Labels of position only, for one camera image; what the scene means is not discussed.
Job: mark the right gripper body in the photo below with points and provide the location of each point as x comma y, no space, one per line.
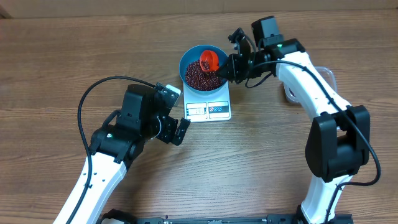
242,67

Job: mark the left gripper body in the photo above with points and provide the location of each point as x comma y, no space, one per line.
167,127

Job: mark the red measuring scoop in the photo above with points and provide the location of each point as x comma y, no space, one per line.
212,58

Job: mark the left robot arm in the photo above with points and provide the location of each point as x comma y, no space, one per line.
144,115

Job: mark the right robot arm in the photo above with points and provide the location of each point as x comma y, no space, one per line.
338,142

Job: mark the red beans in scoop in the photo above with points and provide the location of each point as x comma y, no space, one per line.
205,66

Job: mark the white digital kitchen scale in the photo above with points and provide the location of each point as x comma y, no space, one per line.
207,106

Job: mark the red beans in bowl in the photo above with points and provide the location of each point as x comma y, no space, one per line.
196,78

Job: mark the blue bowl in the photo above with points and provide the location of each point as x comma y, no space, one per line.
192,55

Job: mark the clear plastic container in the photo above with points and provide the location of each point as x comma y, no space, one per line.
327,75

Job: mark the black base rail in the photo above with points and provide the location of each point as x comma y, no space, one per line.
217,219

